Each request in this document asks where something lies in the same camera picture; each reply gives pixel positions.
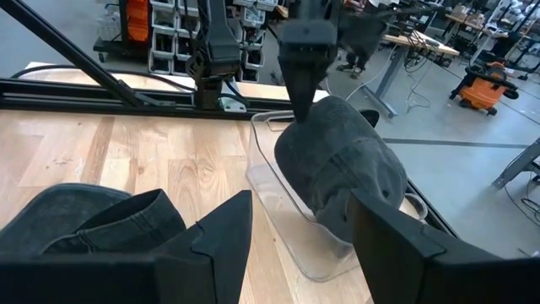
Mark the clear plastic bin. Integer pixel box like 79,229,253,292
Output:
245,109,429,283

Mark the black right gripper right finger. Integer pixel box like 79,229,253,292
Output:
346,188,478,304

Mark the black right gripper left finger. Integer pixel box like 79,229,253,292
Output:
151,189,255,304

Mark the charcoal baseball cap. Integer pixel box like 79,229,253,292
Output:
273,95,409,244

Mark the wooden desk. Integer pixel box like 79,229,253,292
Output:
362,32,461,119

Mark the grey table leg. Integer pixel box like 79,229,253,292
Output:
491,137,540,190

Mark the black aluminium table frame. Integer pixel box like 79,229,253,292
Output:
0,0,461,237

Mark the parts bin shelf rack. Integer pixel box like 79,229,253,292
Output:
92,0,279,84

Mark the black baseball cap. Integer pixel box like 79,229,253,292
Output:
0,182,187,258

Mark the orange shop vacuum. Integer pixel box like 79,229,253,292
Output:
449,60,521,117

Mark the person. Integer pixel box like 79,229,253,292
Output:
337,0,392,80

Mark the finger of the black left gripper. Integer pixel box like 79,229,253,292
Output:
359,108,381,128
279,58,329,125

